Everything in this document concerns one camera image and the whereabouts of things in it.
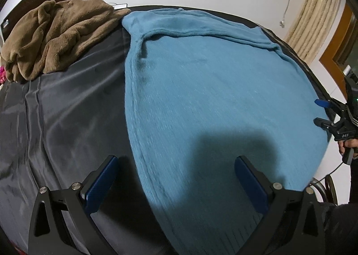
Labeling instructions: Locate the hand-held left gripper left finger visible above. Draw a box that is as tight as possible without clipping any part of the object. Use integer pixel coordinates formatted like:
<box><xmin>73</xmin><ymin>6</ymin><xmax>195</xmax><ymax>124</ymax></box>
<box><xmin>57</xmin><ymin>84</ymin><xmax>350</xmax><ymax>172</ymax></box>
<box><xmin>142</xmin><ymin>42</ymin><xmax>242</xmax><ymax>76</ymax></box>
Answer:
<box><xmin>28</xmin><ymin>155</ymin><xmax>121</xmax><ymax>255</ymax></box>

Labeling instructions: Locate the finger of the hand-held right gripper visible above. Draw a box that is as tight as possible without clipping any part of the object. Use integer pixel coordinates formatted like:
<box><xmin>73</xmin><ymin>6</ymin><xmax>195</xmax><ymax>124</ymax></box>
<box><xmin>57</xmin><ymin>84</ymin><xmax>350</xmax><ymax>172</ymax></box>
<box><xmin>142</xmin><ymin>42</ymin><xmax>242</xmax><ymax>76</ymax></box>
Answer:
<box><xmin>314</xmin><ymin>117</ymin><xmax>340</xmax><ymax>135</ymax></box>
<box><xmin>315</xmin><ymin>99</ymin><xmax>344</xmax><ymax>113</ymax></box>

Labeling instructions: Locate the black bed sheet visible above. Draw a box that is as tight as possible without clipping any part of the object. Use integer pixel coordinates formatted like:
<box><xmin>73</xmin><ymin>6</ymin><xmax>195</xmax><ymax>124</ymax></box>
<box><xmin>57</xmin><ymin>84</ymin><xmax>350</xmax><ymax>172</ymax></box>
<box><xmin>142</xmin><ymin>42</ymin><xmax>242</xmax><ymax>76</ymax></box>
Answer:
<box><xmin>0</xmin><ymin>6</ymin><xmax>336</xmax><ymax>255</ymax></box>

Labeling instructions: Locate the chair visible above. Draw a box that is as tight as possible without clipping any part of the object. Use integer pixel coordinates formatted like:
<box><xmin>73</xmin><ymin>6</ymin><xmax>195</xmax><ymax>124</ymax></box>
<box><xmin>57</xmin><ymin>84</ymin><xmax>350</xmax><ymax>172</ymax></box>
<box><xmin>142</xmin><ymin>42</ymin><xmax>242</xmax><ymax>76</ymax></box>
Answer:
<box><xmin>308</xmin><ymin>175</ymin><xmax>337</xmax><ymax>205</ymax></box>

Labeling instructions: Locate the person's right hand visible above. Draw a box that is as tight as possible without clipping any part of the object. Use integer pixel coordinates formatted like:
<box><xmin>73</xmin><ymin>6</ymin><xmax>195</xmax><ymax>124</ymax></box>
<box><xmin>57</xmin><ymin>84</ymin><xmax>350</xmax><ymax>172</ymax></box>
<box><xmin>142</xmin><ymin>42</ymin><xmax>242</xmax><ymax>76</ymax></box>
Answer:
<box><xmin>338</xmin><ymin>138</ymin><xmax>358</xmax><ymax>160</ymax></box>

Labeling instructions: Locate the person's right forearm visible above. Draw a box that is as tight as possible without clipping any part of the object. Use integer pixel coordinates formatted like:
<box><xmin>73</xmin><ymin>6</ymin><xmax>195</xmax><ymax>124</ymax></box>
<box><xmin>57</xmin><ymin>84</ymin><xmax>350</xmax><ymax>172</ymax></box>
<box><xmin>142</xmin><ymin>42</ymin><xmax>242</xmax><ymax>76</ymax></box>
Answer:
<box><xmin>348</xmin><ymin>156</ymin><xmax>358</xmax><ymax>205</ymax></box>

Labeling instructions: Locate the person's dark clothing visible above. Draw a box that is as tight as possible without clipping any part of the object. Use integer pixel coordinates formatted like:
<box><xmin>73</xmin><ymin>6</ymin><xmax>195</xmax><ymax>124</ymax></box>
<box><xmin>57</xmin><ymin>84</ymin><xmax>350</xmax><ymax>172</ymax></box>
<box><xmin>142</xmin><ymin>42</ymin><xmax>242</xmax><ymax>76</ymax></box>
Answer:
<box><xmin>322</xmin><ymin>202</ymin><xmax>358</xmax><ymax>255</ymax></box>

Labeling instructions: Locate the brown fleece garment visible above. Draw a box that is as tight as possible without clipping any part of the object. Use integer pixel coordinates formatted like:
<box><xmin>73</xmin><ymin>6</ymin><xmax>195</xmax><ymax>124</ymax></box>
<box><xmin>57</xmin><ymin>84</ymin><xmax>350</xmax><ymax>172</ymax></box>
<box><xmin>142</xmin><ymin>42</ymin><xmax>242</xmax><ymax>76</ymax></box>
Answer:
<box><xmin>0</xmin><ymin>0</ymin><xmax>132</xmax><ymax>82</ymax></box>

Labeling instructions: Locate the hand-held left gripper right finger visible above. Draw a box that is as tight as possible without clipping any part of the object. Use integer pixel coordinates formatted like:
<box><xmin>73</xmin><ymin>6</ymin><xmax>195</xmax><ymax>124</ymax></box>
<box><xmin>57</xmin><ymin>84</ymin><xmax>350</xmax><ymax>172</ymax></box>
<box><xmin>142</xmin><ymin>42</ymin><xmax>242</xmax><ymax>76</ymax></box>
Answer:
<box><xmin>234</xmin><ymin>155</ymin><xmax>326</xmax><ymax>255</ymax></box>

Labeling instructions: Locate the beige curtain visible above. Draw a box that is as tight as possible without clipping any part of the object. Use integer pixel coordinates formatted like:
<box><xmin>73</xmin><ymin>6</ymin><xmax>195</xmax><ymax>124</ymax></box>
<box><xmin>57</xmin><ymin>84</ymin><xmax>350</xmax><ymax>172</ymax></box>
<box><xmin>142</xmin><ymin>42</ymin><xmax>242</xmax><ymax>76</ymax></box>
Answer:
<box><xmin>284</xmin><ymin>0</ymin><xmax>343</xmax><ymax>65</ymax></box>

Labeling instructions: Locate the blue knit sweater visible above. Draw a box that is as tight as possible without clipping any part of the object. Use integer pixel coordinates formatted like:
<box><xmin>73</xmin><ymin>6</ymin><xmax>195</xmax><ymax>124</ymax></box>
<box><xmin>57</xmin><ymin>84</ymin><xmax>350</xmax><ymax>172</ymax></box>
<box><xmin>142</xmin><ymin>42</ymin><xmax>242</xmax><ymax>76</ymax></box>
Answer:
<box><xmin>121</xmin><ymin>7</ymin><xmax>330</xmax><ymax>255</ymax></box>

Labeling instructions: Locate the wooden door frame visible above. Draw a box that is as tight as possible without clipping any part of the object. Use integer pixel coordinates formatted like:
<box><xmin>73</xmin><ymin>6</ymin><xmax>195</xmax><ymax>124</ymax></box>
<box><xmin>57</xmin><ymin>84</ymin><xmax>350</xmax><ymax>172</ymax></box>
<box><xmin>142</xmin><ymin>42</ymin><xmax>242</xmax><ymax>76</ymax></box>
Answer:
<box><xmin>319</xmin><ymin>3</ymin><xmax>358</xmax><ymax>99</ymax></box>

